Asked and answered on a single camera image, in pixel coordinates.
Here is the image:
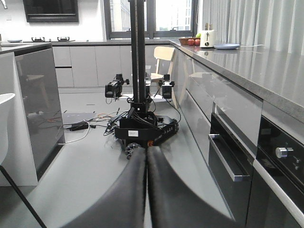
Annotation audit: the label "grey curtain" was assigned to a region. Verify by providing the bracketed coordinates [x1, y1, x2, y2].
[197, 0, 304, 55]

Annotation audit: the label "grey kitchen island cabinet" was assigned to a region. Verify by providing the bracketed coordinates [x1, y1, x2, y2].
[0, 43, 65, 186]

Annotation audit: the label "black power adapter brick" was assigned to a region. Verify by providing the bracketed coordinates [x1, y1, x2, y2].
[69, 121, 89, 131]

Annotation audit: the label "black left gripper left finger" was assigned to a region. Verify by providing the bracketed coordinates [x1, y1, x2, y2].
[64, 148, 146, 228]

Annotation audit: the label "wooden fruit bowl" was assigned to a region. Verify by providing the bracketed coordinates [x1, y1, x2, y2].
[179, 38, 200, 46]

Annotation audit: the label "black wall cabinet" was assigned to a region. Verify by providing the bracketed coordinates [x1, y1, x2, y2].
[23, 0, 79, 23]

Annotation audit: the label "cream toaster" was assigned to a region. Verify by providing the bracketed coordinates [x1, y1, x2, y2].
[200, 30, 216, 48]

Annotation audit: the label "silver oven door handle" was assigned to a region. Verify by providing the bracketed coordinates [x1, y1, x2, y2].
[209, 134, 251, 182]

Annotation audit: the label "blue plate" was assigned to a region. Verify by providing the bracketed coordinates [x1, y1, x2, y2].
[214, 43, 240, 50]

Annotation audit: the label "gas stove burners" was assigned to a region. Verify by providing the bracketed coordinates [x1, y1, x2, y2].
[31, 37, 73, 42]

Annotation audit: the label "black vertical robot mast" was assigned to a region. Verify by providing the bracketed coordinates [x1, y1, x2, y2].
[129, 0, 149, 113]

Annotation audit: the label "white floor cable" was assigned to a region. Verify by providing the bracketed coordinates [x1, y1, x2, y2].
[58, 121, 97, 144]

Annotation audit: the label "wooden chair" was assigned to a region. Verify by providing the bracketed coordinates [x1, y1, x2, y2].
[151, 46, 178, 109]

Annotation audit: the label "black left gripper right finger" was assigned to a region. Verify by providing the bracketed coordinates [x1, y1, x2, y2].
[147, 146, 239, 228]

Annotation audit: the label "black wheeled mobile robot base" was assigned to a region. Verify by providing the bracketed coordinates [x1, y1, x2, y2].
[114, 112, 179, 159]

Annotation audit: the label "black built-in oven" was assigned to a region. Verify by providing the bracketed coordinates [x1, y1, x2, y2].
[209, 114, 304, 228]

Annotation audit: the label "silver oven knob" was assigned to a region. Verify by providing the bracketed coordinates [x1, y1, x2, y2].
[275, 147, 294, 159]

